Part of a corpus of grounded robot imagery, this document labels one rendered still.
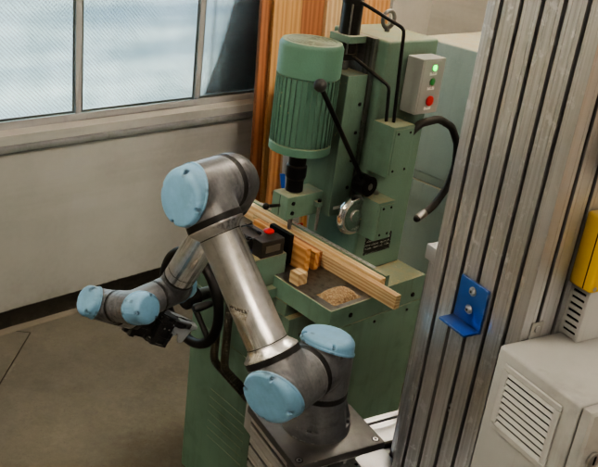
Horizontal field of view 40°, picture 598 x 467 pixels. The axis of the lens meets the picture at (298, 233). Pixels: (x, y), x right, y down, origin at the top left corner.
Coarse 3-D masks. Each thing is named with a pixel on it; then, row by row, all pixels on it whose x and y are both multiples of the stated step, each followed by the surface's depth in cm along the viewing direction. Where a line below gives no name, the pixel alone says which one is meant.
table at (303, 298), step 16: (240, 224) 252; (288, 272) 226; (320, 272) 229; (272, 288) 223; (288, 288) 220; (304, 288) 219; (320, 288) 220; (352, 288) 222; (288, 304) 222; (304, 304) 217; (320, 304) 212; (352, 304) 214; (368, 304) 219; (320, 320) 213; (336, 320) 212; (352, 320) 217
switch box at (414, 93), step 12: (408, 60) 231; (420, 60) 227; (432, 60) 229; (444, 60) 232; (408, 72) 231; (420, 72) 228; (408, 84) 232; (420, 84) 229; (408, 96) 233; (420, 96) 231; (408, 108) 234; (420, 108) 233; (432, 108) 237
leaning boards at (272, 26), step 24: (264, 0) 363; (288, 0) 369; (312, 0) 384; (336, 0) 391; (384, 0) 415; (264, 24) 367; (288, 24) 373; (312, 24) 389; (336, 24) 396; (264, 48) 372; (264, 72) 376; (264, 96) 381; (264, 120) 384; (264, 144) 387; (264, 168) 392; (264, 192) 397
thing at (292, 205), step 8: (304, 184) 243; (280, 192) 235; (288, 192) 235; (304, 192) 237; (312, 192) 238; (320, 192) 239; (280, 200) 234; (288, 200) 232; (296, 200) 234; (304, 200) 236; (312, 200) 239; (272, 208) 238; (280, 208) 235; (288, 208) 233; (296, 208) 235; (304, 208) 238; (312, 208) 240; (320, 208) 242; (280, 216) 236; (288, 216) 234; (296, 216) 236
